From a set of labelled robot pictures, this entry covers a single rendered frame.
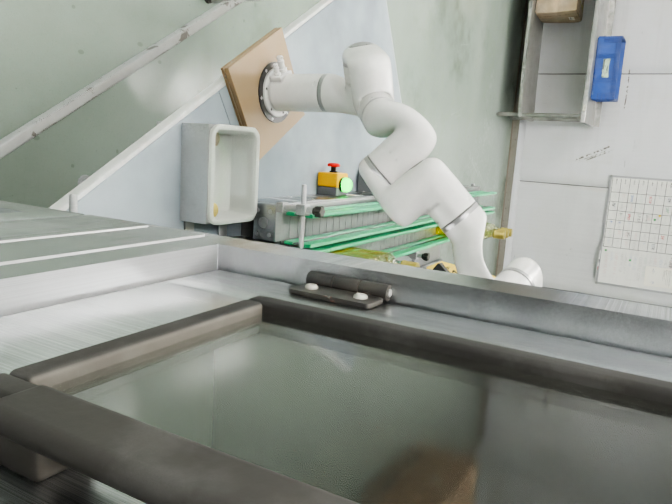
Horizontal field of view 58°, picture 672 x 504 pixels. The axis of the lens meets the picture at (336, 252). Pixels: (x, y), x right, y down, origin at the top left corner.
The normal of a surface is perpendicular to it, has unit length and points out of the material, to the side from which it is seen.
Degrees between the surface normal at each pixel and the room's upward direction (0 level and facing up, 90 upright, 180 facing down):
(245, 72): 1
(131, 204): 0
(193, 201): 90
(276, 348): 90
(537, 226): 90
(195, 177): 90
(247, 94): 1
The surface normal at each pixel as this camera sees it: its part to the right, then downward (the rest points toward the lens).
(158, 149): 0.87, 0.14
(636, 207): -0.49, 0.11
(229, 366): 0.07, -0.98
